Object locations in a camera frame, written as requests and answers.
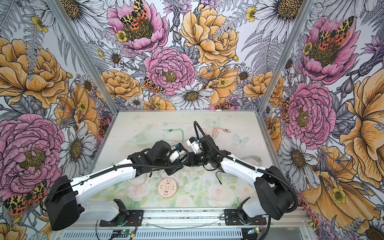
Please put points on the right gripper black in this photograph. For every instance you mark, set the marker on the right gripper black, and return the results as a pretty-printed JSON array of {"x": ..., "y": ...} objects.
[{"x": 191, "y": 161}]

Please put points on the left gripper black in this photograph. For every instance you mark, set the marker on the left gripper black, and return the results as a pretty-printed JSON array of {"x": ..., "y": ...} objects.
[{"x": 173, "y": 168}]

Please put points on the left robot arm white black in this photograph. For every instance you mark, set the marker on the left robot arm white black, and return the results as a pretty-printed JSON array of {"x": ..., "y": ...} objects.
[{"x": 66, "y": 202}]

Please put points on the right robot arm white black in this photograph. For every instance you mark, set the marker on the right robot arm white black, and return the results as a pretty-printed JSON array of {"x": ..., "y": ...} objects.
[{"x": 275, "y": 196}]

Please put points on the round pink power socket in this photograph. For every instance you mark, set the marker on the round pink power socket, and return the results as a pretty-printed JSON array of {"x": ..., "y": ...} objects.
[{"x": 167, "y": 188}]

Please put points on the green circuit board left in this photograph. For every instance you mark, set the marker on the green circuit board left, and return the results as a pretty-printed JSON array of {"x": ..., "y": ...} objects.
[{"x": 123, "y": 233}]

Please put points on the green circuit board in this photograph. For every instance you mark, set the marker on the green circuit board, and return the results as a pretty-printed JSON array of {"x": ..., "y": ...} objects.
[
  {"x": 123, "y": 233},
  {"x": 253, "y": 231}
]

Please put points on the green circuit board right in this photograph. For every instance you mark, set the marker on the green circuit board right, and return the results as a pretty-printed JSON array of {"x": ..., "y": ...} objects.
[{"x": 253, "y": 231}]

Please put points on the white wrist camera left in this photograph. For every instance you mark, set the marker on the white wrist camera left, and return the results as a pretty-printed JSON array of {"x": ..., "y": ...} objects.
[{"x": 177, "y": 153}]

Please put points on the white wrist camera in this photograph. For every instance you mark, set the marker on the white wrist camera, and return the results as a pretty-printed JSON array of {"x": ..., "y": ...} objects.
[
  {"x": 177, "y": 153},
  {"x": 195, "y": 145}
]

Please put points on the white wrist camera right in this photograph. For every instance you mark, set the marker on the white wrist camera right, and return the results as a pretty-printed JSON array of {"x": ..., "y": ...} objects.
[{"x": 195, "y": 145}]

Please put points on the aluminium front rail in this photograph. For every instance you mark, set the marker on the aluminium front rail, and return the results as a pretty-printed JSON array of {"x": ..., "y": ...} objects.
[{"x": 172, "y": 219}]

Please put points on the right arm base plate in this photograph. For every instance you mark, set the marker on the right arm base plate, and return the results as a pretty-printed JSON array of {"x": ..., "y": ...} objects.
[{"x": 235, "y": 217}]

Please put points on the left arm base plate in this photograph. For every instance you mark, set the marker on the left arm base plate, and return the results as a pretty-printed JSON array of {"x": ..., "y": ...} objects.
[{"x": 131, "y": 218}]

